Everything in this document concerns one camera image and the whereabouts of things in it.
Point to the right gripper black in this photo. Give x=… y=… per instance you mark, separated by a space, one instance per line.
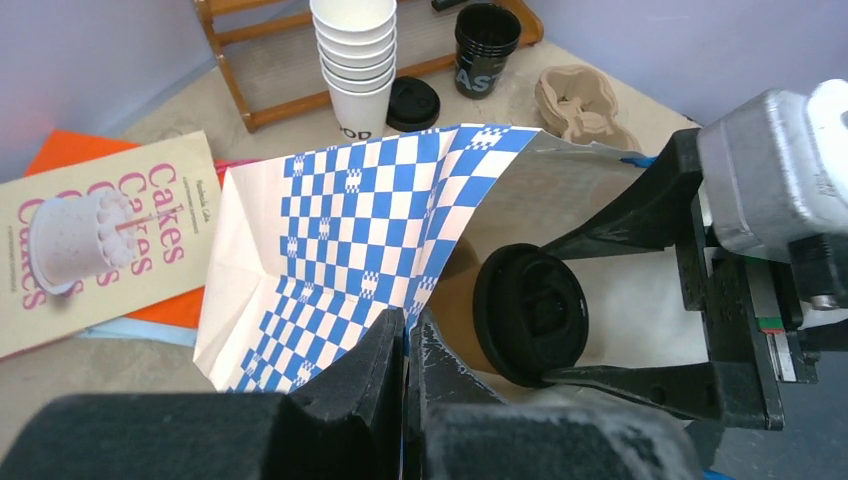
x=748 y=307

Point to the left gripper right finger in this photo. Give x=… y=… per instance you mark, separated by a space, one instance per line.
x=457 y=427

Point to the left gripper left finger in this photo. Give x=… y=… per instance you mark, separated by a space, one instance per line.
x=343 y=424

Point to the brown paper coffee cup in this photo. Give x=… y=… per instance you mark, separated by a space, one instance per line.
x=451 y=304

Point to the checkered paper bakery bag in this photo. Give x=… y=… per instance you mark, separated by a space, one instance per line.
x=309 y=248

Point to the light blue paper bag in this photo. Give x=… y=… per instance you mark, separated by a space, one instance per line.
x=124 y=328

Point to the cakes recipe book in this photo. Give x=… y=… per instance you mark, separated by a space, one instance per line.
x=98 y=240

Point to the black flat lid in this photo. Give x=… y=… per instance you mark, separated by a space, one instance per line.
x=414 y=105

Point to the black paper cup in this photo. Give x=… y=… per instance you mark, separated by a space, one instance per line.
x=486 y=35

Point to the wooden shelf rack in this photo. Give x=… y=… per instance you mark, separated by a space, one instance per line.
x=272 y=67

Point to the black blue marker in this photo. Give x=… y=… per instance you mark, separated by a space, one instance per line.
x=442 y=5

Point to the stack of white paper cups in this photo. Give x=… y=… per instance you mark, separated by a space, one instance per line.
x=357 y=46

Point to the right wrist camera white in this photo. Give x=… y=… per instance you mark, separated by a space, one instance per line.
x=775 y=177

